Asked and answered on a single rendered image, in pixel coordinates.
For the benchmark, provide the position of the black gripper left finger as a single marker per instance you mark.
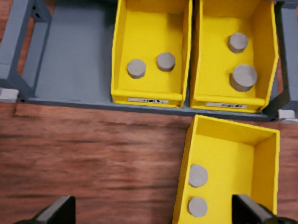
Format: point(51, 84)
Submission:
point(62, 211)

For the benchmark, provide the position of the yellow bin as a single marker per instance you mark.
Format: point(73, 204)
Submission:
point(212, 63)
point(239, 159)
point(144, 29)

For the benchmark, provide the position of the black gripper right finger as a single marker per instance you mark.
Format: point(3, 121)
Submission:
point(247, 211)

